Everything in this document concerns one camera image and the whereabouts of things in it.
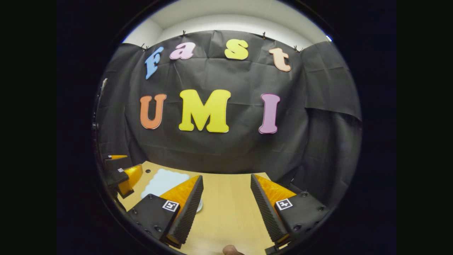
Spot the black backdrop cloth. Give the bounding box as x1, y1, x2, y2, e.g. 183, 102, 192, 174
95, 30, 362, 213

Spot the light blue suitcase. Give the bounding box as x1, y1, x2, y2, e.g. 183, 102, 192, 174
141, 169, 204, 213

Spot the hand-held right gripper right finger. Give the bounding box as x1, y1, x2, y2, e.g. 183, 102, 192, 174
250, 174, 330, 254

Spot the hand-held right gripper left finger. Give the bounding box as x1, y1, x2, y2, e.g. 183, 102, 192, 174
126, 175, 205, 249

